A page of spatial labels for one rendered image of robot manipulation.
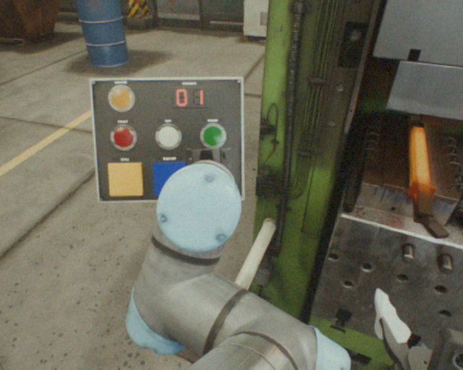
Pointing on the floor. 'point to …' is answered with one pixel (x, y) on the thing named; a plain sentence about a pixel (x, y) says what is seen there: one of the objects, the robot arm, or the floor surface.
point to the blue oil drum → (103, 32)
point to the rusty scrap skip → (19, 20)
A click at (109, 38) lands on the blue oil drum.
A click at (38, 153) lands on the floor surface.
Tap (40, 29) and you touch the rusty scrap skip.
